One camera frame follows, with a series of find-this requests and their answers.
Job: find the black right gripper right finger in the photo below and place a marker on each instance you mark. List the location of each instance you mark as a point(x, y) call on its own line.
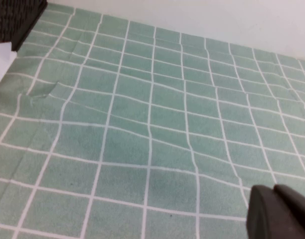
point(298, 204)

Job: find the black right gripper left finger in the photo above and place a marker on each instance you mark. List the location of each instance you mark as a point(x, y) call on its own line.
point(262, 216)

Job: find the black plastic book holder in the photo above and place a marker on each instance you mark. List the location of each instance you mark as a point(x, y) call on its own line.
point(8, 17)

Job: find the green checkered tablecloth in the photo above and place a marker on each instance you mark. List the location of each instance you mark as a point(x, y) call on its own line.
point(142, 124)

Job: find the white AgileX robotics brochure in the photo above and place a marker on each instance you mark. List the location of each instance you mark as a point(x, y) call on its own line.
point(0, 67)

